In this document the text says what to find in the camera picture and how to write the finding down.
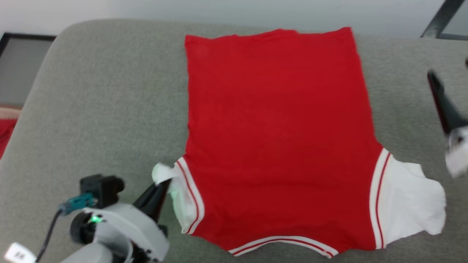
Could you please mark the red and white jersey shirt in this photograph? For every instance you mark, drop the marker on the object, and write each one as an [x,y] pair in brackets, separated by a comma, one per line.
[278,138]

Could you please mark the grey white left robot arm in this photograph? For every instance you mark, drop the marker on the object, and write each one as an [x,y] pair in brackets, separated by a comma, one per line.
[91,252]

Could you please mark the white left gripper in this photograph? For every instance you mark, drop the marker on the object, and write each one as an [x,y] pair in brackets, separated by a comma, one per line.
[139,230]

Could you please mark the grey fabric sofa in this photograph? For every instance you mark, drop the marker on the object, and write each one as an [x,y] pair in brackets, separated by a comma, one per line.
[109,109]

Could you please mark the black framed grey panel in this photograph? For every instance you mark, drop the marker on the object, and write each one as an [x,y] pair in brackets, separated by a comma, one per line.
[18,69]

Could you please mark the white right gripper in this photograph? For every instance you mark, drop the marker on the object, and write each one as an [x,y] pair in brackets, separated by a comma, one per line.
[459,153]

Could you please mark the pink laundry basket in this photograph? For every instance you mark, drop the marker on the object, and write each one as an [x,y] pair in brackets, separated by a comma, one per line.
[9,112]

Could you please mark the red cloth in basket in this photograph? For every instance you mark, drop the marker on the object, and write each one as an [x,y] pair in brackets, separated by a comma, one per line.
[6,135]

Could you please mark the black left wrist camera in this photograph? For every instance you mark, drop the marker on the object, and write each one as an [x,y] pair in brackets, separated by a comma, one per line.
[102,188]

